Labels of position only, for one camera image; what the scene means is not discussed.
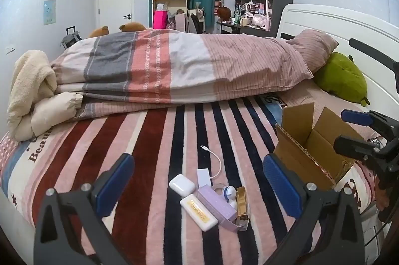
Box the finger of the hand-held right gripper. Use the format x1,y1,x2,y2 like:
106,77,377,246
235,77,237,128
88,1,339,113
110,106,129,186
341,109,390,137
333,136,388,166

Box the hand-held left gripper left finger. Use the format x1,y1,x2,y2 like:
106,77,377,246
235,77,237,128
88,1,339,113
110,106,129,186
34,153,135,265

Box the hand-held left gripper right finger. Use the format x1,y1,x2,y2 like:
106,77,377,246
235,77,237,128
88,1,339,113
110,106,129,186
263,154,365,265

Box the cardboard box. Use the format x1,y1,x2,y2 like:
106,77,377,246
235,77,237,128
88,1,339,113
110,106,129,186
276,102,366,191

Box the purple box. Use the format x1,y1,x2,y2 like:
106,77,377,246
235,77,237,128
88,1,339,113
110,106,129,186
197,185,238,232

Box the green plush toy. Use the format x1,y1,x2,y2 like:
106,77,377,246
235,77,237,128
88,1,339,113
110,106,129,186
313,52,370,106

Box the striped bed blanket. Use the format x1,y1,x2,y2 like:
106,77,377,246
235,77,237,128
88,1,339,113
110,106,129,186
0,93,384,265

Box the white blue round gadget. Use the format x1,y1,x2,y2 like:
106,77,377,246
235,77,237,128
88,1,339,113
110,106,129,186
222,185,237,207

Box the white earbud case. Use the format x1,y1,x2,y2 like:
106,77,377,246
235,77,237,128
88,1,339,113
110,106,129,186
169,174,196,197

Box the small white card box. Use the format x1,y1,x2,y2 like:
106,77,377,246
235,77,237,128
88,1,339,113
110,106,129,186
196,168,212,189

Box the pink striped pillow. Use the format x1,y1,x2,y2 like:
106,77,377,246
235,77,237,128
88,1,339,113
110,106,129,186
285,29,339,74

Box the white box gold label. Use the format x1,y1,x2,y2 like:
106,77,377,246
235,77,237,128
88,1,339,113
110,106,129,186
180,194,219,232

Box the white headboard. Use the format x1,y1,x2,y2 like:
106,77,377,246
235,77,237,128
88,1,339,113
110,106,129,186
276,3,399,116

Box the pink grey striped quilt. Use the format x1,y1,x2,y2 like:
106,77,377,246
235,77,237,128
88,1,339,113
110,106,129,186
50,29,314,119

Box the cream fleece blanket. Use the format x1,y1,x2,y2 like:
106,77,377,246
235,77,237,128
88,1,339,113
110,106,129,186
7,50,84,141

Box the grey suitcase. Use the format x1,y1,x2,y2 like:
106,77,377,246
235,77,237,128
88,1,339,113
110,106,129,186
60,26,83,50

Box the brown teddy bear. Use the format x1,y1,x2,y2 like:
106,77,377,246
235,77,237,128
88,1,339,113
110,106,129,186
119,22,147,32
88,26,110,38

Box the pink bottle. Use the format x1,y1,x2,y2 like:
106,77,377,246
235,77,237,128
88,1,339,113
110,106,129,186
153,10,169,29

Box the white door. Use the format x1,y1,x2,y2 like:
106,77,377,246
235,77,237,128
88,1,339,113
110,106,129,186
97,0,134,32

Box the white cable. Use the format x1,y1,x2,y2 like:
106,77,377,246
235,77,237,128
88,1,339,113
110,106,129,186
201,146,222,181

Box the small blue wall poster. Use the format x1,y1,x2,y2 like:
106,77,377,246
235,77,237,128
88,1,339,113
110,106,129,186
44,0,57,25

